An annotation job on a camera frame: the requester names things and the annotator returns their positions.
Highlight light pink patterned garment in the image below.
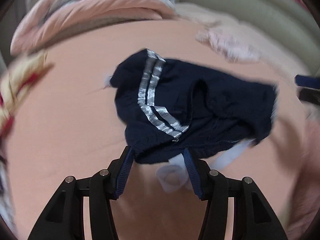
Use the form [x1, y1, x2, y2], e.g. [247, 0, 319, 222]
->
[195, 28, 261, 63]

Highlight pink bed sheet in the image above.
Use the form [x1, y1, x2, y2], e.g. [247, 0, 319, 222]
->
[5, 20, 306, 239]

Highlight grey-green padded headboard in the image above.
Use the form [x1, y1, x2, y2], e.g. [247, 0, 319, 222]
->
[180, 0, 319, 75]

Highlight pink folded quilt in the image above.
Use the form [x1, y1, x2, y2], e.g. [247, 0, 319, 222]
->
[10, 0, 177, 56]

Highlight navy shorts with silver stripes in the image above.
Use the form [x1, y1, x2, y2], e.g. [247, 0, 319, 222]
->
[104, 48, 279, 193]

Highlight cream white blanket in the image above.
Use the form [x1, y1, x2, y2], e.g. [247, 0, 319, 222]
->
[176, 3, 310, 78]

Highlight cream and red garment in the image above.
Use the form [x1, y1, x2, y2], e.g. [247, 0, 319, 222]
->
[1, 50, 53, 139]

